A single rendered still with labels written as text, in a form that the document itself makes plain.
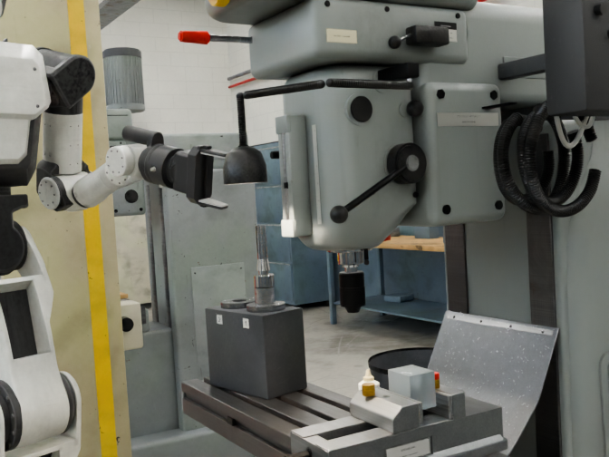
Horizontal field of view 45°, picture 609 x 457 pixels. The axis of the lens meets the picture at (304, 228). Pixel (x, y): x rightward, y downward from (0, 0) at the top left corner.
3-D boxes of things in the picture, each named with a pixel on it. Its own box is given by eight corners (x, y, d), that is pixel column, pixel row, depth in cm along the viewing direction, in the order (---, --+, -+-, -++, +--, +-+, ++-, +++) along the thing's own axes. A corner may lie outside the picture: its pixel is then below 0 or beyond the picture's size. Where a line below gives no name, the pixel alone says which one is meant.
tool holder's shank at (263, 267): (261, 275, 167) (258, 226, 166) (254, 275, 169) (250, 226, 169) (273, 274, 169) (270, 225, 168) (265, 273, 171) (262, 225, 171)
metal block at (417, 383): (410, 413, 120) (409, 375, 120) (389, 404, 125) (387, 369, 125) (436, 406, 122) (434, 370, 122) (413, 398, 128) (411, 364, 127)
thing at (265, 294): (262, 306, 166) (260, 280, 166) (251, 304, 170) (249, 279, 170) (279, 303, 169) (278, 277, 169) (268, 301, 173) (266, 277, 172)
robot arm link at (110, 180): (140, 168, 159) (105, 191, 167) (169, 162, 166) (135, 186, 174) (129, 140, 159) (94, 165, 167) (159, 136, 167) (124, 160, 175)
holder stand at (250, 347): (267, 400, 162) (261, 309, 161) (208, 384, 178) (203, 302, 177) (307, 387, 170) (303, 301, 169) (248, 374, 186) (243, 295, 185)
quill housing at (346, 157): (340, 254, 122) (329, 59, 121) (279, 249, 140) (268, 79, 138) (429, 244, 132) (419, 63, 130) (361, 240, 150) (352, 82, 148)
